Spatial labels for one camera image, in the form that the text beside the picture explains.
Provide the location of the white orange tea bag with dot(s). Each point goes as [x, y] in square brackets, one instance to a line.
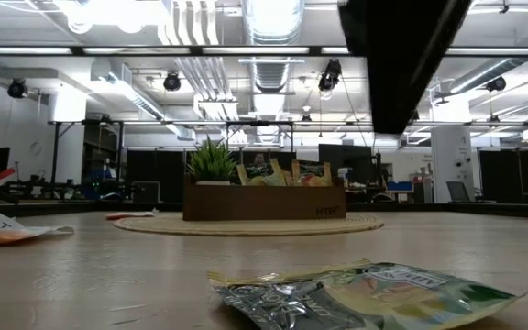
[3, 234]
[131, 214]

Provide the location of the black metal table frame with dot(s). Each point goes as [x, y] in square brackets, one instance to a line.
[62, 209]

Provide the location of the blue storage bin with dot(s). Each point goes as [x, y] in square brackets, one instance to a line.
[399, 186]

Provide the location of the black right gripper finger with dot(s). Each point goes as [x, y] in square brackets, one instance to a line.
[447, 36]
[392, 55]

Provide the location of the white square pillar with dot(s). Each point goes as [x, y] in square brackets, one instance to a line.
[452, 160]

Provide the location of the grey office chair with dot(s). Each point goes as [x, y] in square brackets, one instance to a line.
[457, 191]

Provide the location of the black background robot arms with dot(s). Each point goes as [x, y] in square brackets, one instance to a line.
[35, 188]

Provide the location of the small green potted plant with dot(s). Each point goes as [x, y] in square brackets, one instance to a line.
[211, 160]

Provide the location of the black computer monitor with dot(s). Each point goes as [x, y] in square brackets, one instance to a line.
[351, 158]

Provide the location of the person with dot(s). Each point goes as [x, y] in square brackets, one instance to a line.
[259, 159]

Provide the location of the brown wooden tea box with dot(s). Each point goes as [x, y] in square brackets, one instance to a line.
[264, 204]

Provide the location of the black LED light bar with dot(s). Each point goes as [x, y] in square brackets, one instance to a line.
[154, 51]

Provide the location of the grey storage box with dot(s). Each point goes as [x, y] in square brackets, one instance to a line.
[146, 191]

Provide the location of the red peach tea bag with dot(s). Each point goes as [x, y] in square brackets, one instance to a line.
[312, 173]

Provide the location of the black metal rig frame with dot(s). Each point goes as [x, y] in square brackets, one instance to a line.
[177, 123]

